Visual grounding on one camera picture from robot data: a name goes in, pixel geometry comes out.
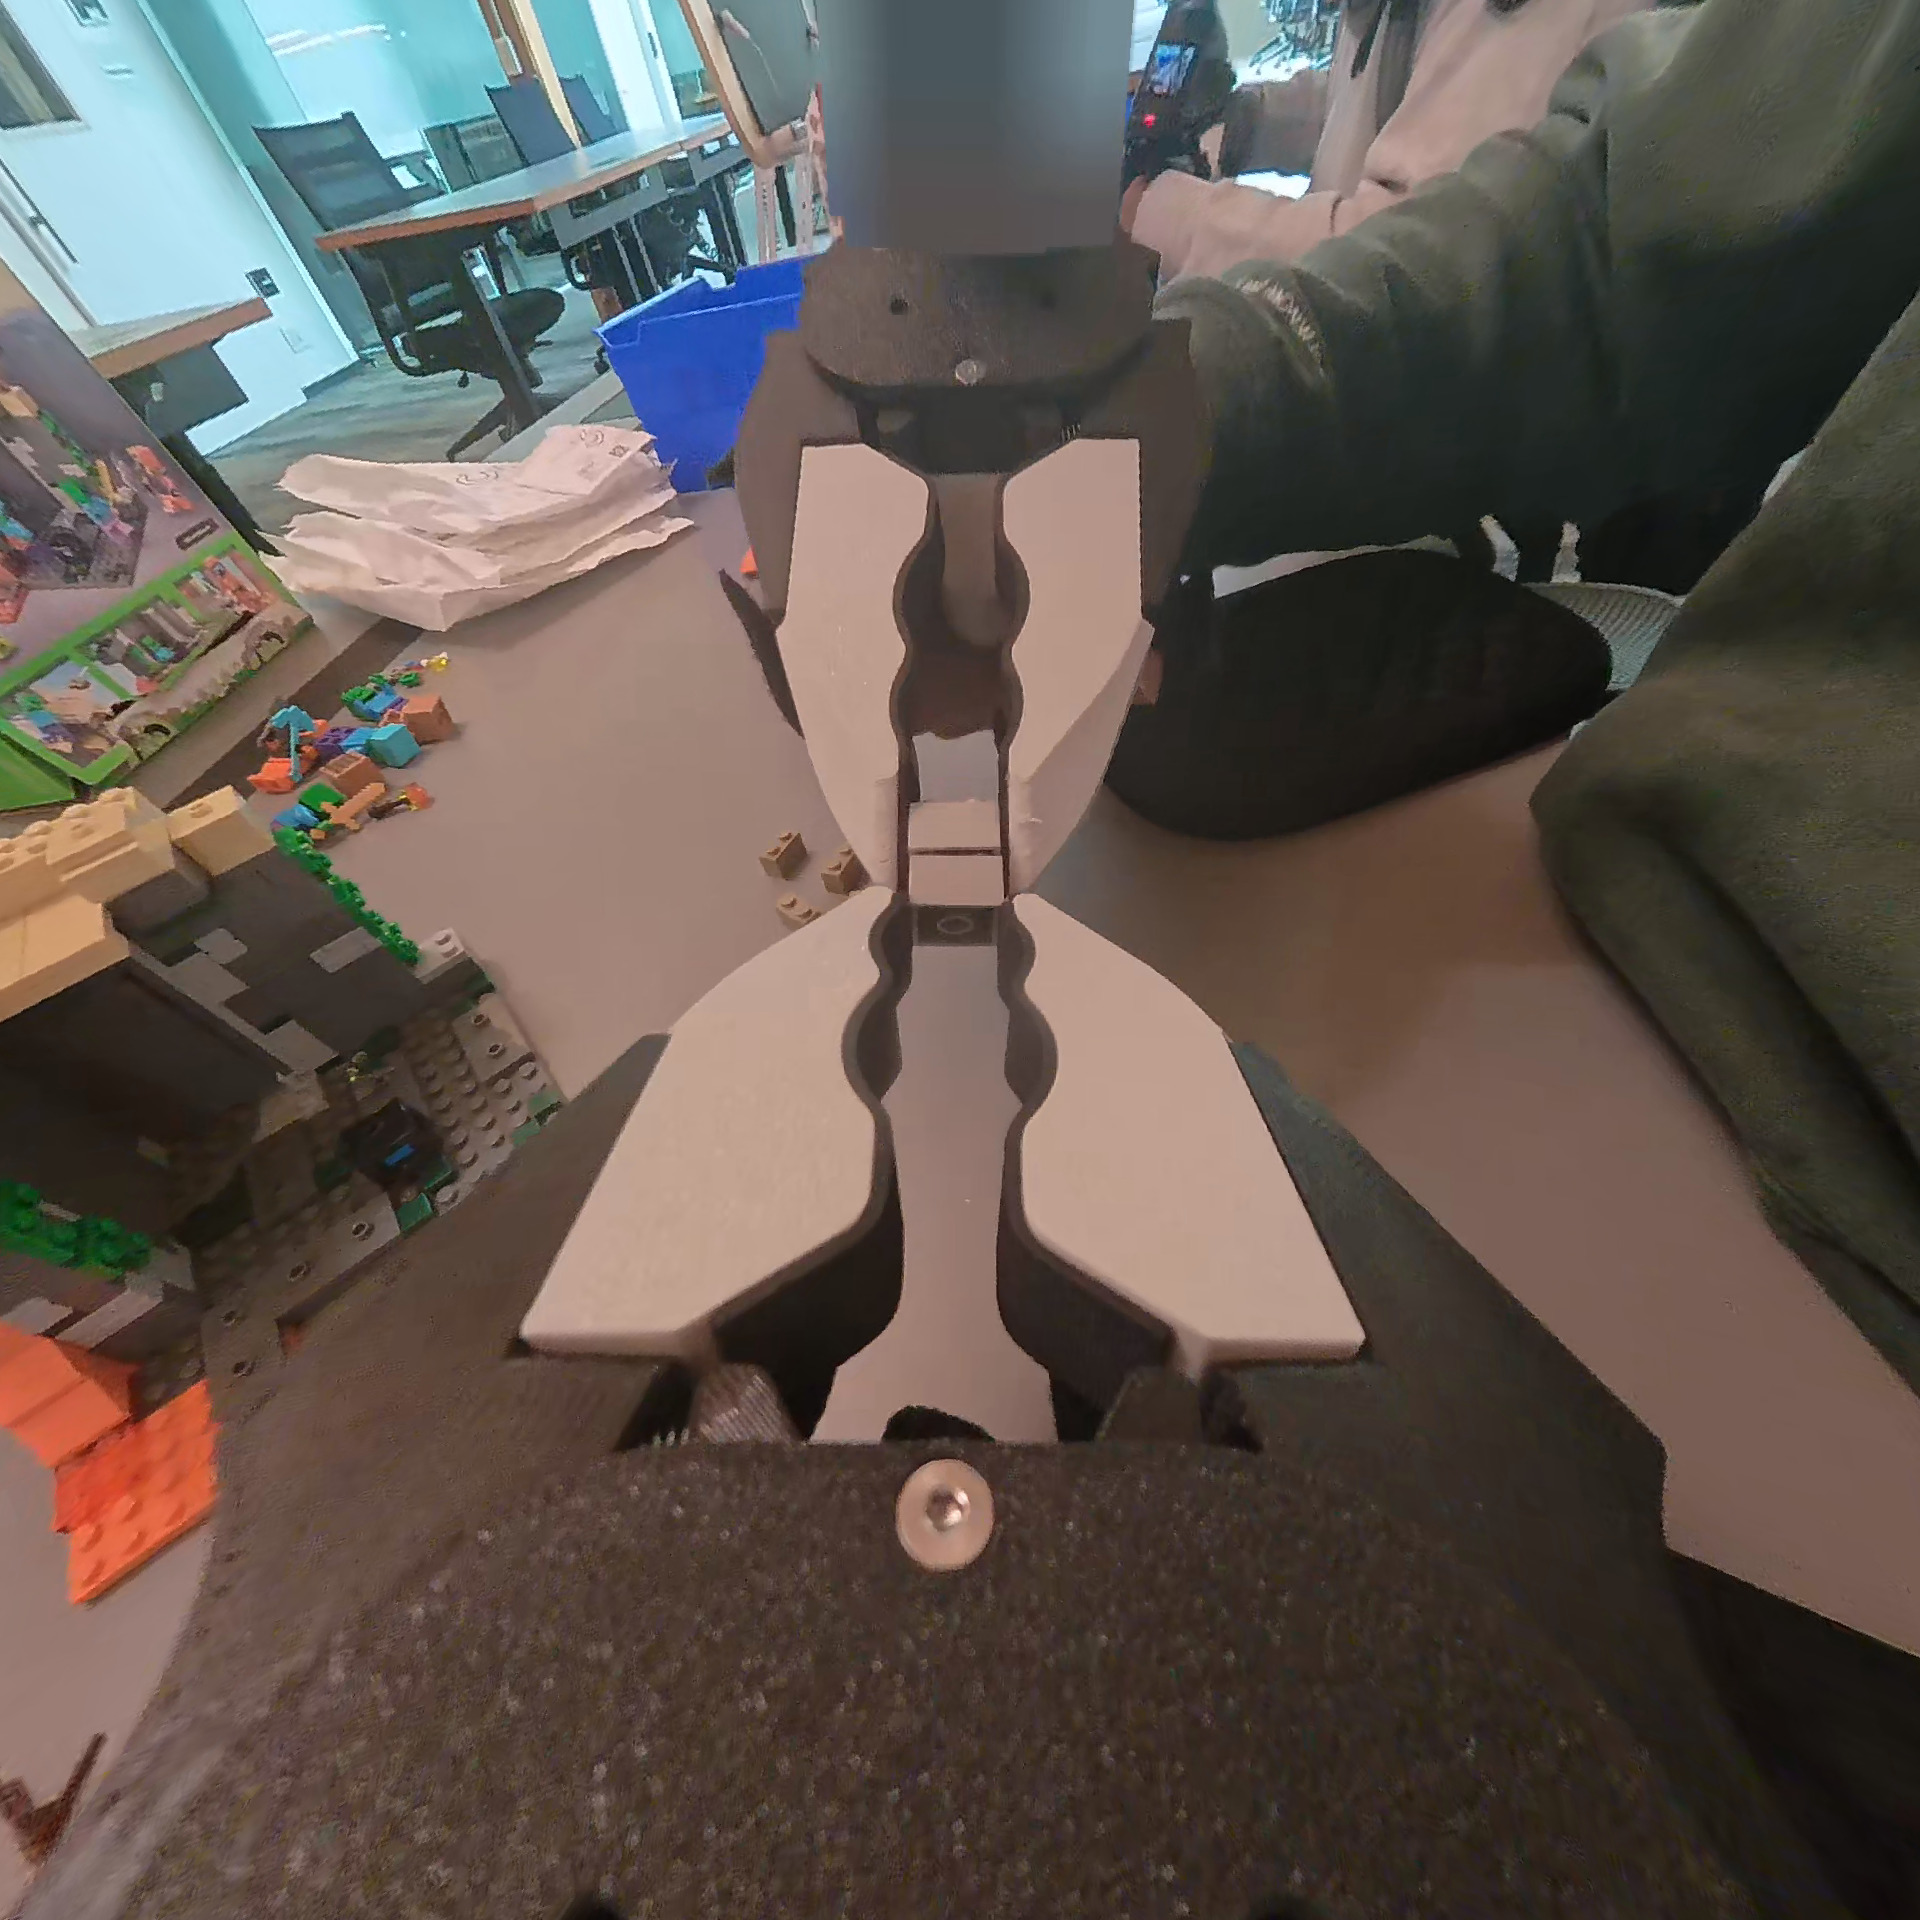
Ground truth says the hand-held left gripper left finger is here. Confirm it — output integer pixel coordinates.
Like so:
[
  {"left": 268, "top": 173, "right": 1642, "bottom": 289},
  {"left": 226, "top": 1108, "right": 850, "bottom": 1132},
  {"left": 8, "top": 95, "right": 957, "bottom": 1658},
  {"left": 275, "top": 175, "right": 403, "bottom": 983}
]
[{"left": 513, "top": 884, "right": 912, "bottom": 1434}]

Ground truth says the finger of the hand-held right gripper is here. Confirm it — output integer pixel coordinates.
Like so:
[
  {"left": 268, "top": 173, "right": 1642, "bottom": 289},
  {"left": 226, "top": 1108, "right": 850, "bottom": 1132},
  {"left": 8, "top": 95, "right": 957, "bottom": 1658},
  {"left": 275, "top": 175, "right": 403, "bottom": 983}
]
[
  {"left": 776, "top": 434, "right": 943, "bottom": 894},
  {"left": 996, "top": 433, "right": 1158, "bottom": 894}
]

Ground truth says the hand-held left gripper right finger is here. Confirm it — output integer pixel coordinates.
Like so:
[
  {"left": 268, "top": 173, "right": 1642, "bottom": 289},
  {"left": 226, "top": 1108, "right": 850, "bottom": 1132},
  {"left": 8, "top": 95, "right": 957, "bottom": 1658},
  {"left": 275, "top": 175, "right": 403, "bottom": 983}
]
[{"left": 993, "top": 893, "right": 1370, "bottom": 1386}]

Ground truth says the person's right forearm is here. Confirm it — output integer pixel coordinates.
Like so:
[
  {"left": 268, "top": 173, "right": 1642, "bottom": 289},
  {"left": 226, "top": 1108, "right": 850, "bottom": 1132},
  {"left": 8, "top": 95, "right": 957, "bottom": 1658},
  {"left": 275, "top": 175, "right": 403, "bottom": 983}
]
[{"left": 1153, "top": 0, "right": 1920, "bottom": 603}]

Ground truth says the grey desk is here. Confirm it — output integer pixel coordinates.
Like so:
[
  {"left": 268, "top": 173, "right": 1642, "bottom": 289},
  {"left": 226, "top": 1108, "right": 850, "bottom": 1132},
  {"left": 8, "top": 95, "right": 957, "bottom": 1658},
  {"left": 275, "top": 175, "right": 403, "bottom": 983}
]
[{"left": 0, "top": 442, "right": 1920, "bottom": 1803}]

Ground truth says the blue plastic bin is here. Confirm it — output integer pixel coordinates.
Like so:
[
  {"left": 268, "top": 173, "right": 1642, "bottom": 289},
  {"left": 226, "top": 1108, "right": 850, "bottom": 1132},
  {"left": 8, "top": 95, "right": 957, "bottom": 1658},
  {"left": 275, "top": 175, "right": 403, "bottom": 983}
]
[{"left": 593, "top": 255, "right": 819, "bottom": 494}]

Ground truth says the dark board on wooden easel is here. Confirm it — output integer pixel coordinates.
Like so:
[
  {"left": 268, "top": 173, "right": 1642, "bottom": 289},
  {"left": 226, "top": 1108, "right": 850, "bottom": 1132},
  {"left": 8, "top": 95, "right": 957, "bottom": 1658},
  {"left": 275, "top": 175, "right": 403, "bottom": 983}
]
[{"left": 673, "top": 0, "right": 828, "bottom": 258}]

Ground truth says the white paper bag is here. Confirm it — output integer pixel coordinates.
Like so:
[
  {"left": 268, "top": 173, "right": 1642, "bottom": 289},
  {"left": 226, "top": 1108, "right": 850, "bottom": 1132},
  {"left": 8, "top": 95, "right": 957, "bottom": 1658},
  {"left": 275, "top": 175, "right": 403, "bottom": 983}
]
[
  {"left": 280, "top": 425, "right": 677, "bottom": 547},
  {"left": 280, "top": 506, "right": 696, "bottom": 632}
]

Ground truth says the wood-top office table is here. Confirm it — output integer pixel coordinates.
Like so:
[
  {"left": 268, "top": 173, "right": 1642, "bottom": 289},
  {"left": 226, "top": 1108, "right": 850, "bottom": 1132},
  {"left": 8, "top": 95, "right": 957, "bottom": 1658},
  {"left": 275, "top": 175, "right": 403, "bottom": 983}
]
[
  {"left": 314, "top": 112, "right": 751, "bottom": 461},
  {"left": 65, "top": 296, "right": 280, "bottom": 452}
]

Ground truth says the black office chair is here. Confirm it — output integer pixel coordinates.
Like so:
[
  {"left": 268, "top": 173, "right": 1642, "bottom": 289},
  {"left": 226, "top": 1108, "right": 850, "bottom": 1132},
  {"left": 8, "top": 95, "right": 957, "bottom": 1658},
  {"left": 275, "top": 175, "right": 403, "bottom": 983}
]
[
  {"left": 252, "top": 112, "right": 570, "bottom": 397},
  {"left": 481, "top": 75, "right": 593, "bottom": 168}
]

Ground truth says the pile of colourful toy bricks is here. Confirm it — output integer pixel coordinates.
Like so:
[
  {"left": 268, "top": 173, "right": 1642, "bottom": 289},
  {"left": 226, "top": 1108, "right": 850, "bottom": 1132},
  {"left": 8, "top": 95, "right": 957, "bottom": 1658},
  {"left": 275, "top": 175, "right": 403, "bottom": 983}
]
[{"left": 246, "top": 652, "right": 459, "bottom": 842}]

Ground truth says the grey toy brick castle model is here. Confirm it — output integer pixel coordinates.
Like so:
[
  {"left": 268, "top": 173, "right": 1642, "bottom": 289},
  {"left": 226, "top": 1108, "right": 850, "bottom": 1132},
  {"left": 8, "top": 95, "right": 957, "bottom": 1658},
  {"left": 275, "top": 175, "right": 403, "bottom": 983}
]
[{"left": 0, "top": 780, "right": 576, "bottom": 1610}]

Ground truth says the person's green sweatshirt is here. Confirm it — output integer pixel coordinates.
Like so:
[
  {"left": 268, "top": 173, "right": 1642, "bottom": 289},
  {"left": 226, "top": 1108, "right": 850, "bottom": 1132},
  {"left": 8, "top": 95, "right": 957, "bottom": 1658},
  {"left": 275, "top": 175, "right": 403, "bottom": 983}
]
[{"left": 1529, "top": 292, "right": 1920, "bottom": 1353}]

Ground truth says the green printed toy set box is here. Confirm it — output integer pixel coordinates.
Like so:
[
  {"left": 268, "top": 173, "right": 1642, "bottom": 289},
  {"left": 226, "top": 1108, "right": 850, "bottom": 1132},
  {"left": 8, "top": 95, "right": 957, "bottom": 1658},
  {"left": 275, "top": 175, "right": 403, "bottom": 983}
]
[{"left": 0, "top": 306, "right": 318, "bottom": 820}]

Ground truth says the black handheld camera device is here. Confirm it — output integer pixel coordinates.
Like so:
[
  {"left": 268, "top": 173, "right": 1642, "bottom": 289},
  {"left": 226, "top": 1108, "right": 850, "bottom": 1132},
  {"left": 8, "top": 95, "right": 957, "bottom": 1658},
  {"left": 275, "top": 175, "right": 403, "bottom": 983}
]
[{"left": 1123, "top": 0, "right": 1239, "bottom": 182}]

